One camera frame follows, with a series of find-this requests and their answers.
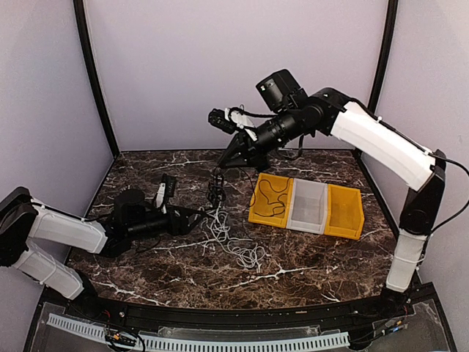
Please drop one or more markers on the left yellow plastic bin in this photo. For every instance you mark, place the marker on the left yellow plastic bin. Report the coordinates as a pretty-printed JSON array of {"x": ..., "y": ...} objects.
[{"x": 270, "y": 200}]

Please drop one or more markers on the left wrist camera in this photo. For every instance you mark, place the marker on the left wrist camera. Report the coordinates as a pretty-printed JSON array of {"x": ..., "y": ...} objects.
[{"x": 165, "y": 190}]

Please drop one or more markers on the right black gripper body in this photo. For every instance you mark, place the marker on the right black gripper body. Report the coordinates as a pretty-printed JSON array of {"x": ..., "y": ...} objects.
[{"x": 260, "y": 158}]

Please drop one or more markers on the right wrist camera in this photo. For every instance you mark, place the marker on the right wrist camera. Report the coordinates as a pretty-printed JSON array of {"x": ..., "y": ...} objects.
[{"x": 233, "y": 122}]

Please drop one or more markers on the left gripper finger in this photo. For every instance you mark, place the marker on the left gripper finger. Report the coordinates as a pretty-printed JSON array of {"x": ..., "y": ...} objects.
[
  {"x": 188, "y": 213},
  {"x": 187, "y": 225}
]

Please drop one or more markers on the black front rail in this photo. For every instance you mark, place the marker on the black front rail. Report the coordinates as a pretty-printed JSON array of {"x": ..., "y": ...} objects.
[{"x": 354, "y": 314}]

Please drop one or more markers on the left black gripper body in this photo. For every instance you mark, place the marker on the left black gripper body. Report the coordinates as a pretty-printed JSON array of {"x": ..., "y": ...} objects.
[{"x": 171, "y": 228}]

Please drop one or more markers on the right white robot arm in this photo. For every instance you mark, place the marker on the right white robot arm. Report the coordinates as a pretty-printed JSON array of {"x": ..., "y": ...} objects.
[{"x": 294, "y": 114}]

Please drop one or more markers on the right yellow plastic bin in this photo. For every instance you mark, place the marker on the right yellow plastic bin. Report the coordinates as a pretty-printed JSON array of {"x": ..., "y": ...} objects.
[{"x": 345, "y": 216}]

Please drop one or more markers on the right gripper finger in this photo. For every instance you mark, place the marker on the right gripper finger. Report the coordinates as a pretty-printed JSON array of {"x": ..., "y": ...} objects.
[
  {"x": 234, "y": 150},
  {"x": 236, "y": 163}
]

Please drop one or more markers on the yellow plastic bin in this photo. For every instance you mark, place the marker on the yellow plastic bin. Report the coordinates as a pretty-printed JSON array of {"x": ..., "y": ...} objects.
[
  {"x": 270, "y": 200},
  {"x": 345, "y": 216}
]

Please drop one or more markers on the white plastic bin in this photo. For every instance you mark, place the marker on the white plastic bin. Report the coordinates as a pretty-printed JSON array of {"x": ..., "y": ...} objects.
[{"x": 308, "y": 207}]

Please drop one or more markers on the black frame post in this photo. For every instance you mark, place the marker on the black frame post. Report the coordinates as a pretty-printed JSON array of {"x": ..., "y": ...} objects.
[
  {"x": 385, "y": 49},
  {"x": 94, "y": 81}
]

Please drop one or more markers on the left black frame post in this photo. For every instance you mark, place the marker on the left black frame post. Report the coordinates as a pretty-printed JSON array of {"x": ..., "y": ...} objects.
[{"x": 94, "y": 81}]

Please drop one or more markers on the right black frame post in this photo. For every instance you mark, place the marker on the right black frame post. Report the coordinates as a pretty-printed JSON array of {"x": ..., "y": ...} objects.
[{"x": 385, "y": 49}]

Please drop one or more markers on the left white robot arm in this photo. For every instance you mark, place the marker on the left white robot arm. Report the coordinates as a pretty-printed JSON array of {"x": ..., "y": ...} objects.
[{"x": 25, "y": 219}]

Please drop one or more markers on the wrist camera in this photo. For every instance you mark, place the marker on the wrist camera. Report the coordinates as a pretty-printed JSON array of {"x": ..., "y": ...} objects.
[
  {"x": 165, "y": 190},
  {"x": 233, "y": 122}
]

